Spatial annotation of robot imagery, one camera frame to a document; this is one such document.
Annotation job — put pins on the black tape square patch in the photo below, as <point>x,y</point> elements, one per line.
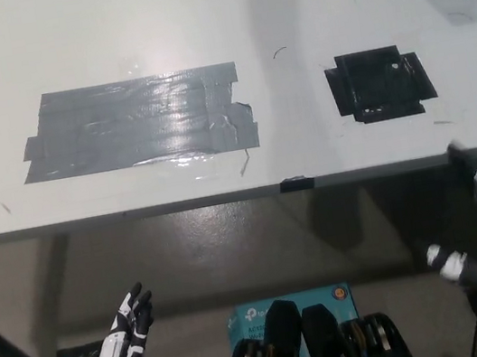
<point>376,86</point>

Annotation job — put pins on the grey duct tape patch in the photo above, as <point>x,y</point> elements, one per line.
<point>133,123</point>

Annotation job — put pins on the teal router cardboard box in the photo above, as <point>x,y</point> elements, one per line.
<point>253,318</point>

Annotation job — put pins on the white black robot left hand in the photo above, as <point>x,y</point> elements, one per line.
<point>125,339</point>

